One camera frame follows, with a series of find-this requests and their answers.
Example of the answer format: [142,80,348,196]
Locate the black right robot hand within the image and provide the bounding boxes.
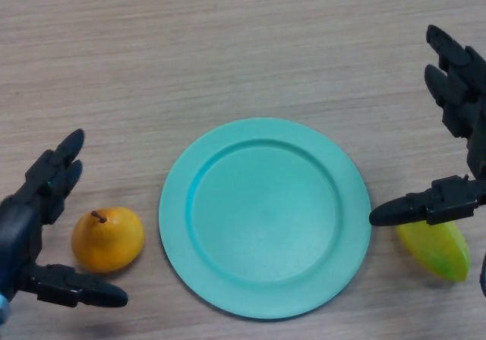
[369,24,486,298]

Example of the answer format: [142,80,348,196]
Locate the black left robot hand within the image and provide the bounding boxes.
[0,128,129,309]

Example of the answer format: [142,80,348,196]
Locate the yellow pear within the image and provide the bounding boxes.
[71,206,146,274]

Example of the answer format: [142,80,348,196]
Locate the green round plate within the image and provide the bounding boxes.
[158,117,372,320]

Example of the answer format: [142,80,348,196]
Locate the yellow-green starfruit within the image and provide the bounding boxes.
[395,220,471,283]

